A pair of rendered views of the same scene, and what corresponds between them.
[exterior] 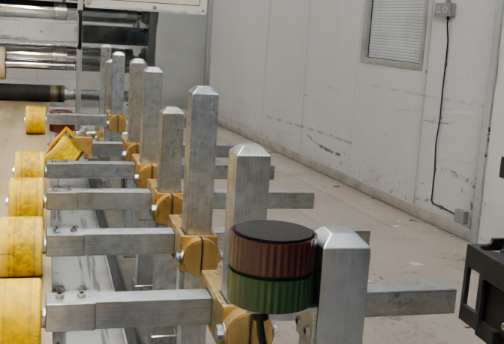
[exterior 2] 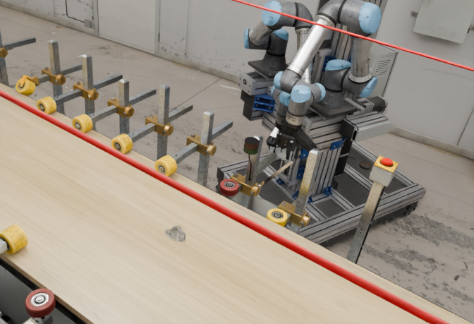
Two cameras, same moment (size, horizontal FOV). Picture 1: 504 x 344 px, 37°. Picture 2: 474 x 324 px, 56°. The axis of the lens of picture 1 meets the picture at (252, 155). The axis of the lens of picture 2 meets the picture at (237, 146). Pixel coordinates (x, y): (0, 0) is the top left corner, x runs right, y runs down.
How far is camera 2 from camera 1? 1.47 m
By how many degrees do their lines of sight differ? 48
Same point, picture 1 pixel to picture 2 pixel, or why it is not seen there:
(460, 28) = not seen: outside the picture
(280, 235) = (254, 141)
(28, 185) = (86, 118)
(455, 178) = (80, 3)
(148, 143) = (89, 82)
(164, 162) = (125, 97)
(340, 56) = not seen: outside the picture
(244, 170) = (210, 118)
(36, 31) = not seen: outside the picture
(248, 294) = (252, 152)
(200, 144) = (166, 101)
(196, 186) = (165, 112)
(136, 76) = (54, 48)
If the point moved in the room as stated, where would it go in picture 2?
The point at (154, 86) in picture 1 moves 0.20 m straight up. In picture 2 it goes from (89, 62) to (87, 22)
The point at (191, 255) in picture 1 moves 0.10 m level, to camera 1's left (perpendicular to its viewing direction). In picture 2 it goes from (168, 130) to (149, 137)
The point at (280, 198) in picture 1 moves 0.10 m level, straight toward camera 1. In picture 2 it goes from (148, 94) to (158, 102)
